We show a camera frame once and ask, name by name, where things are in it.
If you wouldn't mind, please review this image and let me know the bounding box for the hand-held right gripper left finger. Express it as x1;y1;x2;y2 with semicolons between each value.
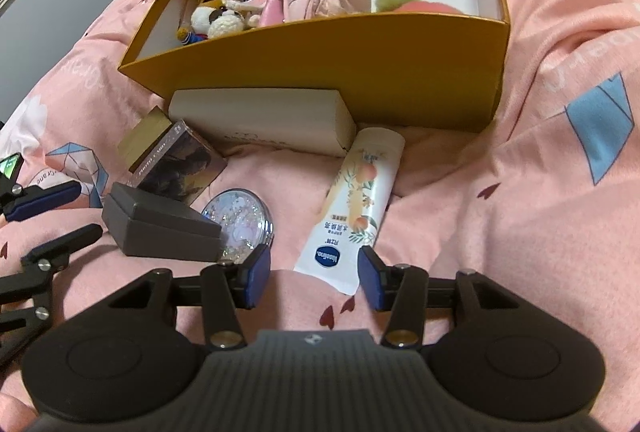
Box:
107;242;273;352

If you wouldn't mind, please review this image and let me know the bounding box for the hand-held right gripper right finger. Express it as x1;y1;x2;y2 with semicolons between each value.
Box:
357;244;521;349

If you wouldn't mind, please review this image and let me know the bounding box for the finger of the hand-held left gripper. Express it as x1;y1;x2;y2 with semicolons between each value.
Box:
0;223;104;365
0;180;83;223

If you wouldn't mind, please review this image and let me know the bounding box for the white peach-print cream tube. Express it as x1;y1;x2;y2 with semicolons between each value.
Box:
293;127;406;297

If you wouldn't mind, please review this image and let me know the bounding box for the orange cardboard box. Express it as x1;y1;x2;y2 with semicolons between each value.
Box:
117;0;512;134

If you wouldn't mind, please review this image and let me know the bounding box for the round glitter compact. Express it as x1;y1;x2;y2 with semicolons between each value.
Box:
201;190;275;271

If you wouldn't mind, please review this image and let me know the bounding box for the grey hinged box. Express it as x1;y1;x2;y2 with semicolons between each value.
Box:
101;182;224;263

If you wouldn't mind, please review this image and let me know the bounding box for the small gold box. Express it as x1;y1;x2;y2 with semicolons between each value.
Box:
117;106;174;173

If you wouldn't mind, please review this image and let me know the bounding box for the dark photo card box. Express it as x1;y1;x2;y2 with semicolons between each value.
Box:
131;122;229;207

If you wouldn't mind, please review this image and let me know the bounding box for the pink printed blanket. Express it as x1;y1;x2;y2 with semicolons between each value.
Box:
0;0;640;432

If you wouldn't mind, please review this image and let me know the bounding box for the long white box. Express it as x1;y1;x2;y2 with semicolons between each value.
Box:
168;87;357;158

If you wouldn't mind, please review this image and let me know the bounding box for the white pink crochet doll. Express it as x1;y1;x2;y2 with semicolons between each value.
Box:
227;0;287;30

